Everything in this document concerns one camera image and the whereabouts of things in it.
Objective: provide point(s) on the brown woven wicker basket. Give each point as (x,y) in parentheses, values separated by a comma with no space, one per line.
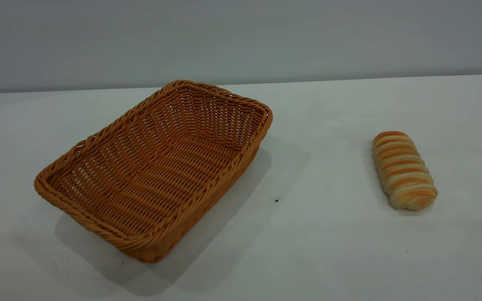
(157,175)

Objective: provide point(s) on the striped orange bread roll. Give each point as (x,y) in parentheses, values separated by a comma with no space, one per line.
(403,171)

